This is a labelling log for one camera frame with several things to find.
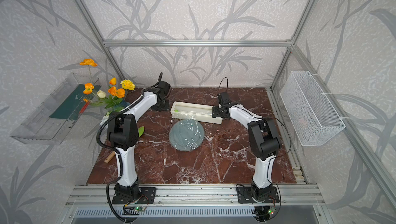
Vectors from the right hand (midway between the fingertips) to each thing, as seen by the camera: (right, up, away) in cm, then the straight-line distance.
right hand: (218, 111), depth 99 cm
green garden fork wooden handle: (-60, -23, -13) cm, 66 cm away
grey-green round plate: (-20, -14, -6) cm, 25 cm away
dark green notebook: (-65, +4, -34) cm, 74 cm away
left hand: (-36, +3, -1) cm, 36 cm away
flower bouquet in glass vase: (-51, +9, -25) cm, 57 cm away
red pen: (-63, +4, -29) cm, 70 cm away
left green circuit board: (-38, -43, -28) cm, 64 cm away
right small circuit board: (+22, -42, -31) cm, 56 cm away
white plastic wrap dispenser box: (-12, 0, -2) cm, 13 cm away
